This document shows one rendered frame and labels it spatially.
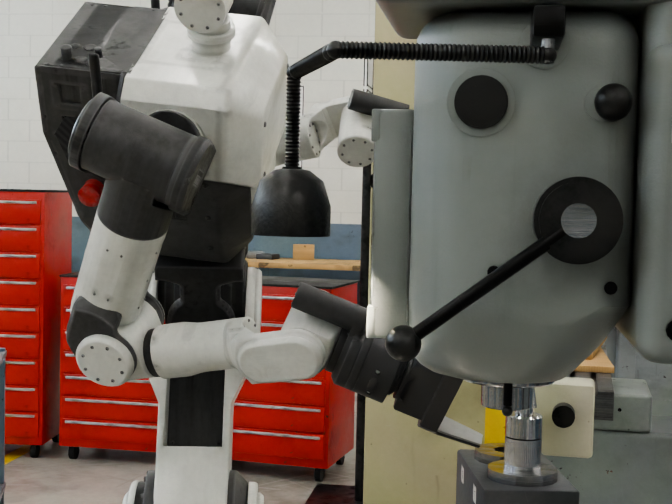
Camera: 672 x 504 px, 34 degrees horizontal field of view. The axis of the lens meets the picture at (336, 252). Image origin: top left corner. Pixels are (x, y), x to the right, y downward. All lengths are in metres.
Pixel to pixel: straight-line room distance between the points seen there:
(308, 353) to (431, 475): 1.51
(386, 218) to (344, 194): 9.11
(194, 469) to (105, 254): 0.37
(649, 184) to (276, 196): 0.32
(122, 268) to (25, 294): 4.77
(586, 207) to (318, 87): 9.34
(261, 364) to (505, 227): 0.54
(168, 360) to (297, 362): 0.18
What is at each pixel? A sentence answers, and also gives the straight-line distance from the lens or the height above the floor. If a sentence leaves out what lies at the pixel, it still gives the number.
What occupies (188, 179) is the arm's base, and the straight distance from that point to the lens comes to 1.30.
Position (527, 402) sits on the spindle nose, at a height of 1.29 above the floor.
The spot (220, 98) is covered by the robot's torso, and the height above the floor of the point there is 1.59.
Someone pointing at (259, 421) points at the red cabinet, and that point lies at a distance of 5.77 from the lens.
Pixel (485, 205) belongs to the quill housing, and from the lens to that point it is 0.93.
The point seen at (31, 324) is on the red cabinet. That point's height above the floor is 0.74.
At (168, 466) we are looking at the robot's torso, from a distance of 1.61.
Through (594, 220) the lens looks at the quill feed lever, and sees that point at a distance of 0.90.
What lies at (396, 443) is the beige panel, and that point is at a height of 0.85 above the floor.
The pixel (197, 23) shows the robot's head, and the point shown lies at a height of 1.68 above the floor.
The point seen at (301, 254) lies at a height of 0.93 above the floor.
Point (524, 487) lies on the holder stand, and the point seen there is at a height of 1.11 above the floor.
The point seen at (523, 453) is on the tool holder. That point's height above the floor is 1.15.
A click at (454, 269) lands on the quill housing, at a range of 0.94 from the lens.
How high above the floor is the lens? 1.47
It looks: 3 degrees down
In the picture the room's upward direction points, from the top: 1 degrees clockwise
